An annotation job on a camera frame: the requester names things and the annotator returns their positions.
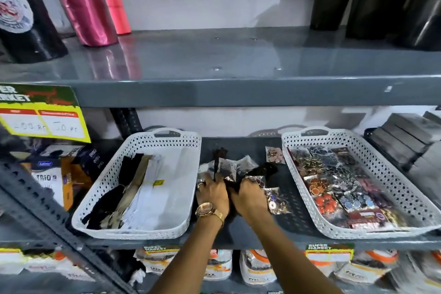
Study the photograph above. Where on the person's right hand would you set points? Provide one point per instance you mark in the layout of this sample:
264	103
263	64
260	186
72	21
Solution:
249	202

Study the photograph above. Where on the person's left hand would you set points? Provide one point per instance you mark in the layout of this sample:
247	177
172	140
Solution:
215	195

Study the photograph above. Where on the person's left fingers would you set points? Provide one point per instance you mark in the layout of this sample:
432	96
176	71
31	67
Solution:
206	182

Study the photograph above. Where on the person's right fingers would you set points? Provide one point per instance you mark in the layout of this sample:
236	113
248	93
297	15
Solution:
250	186

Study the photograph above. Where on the black cloth accessory packet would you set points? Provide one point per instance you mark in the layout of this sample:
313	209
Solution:
263	170

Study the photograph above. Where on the black strip accessory packet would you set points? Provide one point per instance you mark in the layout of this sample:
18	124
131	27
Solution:
219	163

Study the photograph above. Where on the person's right forearm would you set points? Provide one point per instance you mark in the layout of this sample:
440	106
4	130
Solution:
289	259

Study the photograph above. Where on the person's left forearm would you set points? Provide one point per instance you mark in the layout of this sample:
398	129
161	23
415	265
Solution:
187	256

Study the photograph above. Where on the clear packet with dark item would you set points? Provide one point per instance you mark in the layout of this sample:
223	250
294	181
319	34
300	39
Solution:
206	169
247	164
229	167

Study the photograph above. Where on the gold wristwatch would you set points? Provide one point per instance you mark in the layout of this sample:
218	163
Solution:
207	210

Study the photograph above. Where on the white plastic basket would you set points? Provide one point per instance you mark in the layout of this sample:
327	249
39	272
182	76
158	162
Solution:
179	173
406	183

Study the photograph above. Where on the clear packet with white brooch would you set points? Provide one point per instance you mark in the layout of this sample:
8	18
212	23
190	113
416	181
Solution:
277	202

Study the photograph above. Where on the clear packet with bronze pieces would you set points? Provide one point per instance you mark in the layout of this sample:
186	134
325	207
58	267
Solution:
275	155

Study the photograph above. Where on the stack of black beige white packets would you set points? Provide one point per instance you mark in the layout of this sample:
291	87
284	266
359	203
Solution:
137	194

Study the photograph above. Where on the row of white orange packets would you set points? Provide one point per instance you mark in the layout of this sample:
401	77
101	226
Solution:
255	268

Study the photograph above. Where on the small yellow green price tag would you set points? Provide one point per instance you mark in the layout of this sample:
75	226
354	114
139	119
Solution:
10	256
159	254
329	254

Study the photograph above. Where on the pile of colourful brooch packets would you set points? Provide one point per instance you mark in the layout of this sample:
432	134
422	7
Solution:
344	187

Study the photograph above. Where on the grey metal shelf rack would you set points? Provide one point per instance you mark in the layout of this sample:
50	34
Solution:
220	73

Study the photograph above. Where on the dark blue box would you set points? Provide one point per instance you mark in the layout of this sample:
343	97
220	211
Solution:
90	163

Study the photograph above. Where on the blue orange white box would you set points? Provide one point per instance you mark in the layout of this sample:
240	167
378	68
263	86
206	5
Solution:
48	176

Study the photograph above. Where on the stack of grey boxes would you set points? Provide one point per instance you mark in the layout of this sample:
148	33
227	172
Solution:
410	145

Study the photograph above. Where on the large yellow green price sign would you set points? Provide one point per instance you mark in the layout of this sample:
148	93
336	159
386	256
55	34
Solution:
41	114

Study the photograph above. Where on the pink metallic bottle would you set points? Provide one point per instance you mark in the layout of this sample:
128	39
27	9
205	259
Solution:
82	1

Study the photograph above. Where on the black bottle with round label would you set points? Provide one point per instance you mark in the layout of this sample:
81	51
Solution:
24	18

